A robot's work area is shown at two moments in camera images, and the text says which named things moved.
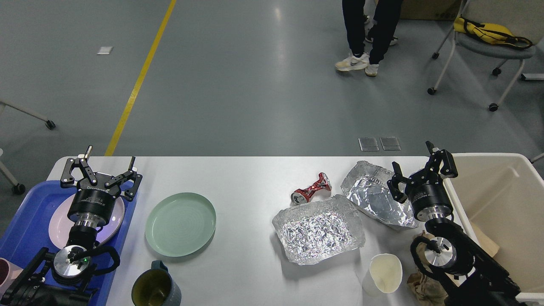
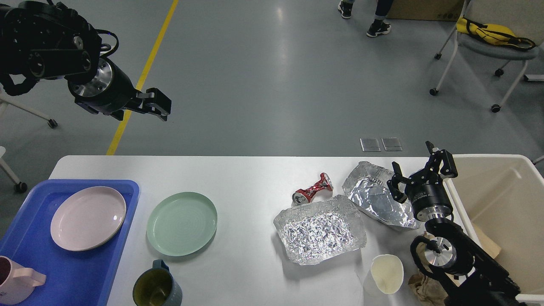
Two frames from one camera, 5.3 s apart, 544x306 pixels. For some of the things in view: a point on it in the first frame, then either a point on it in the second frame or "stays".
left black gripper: x=94 y=204 → x=110 y=91
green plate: x=180 y=225 stays
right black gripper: x=425 y=188 stays
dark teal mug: x=156 y=287 stays
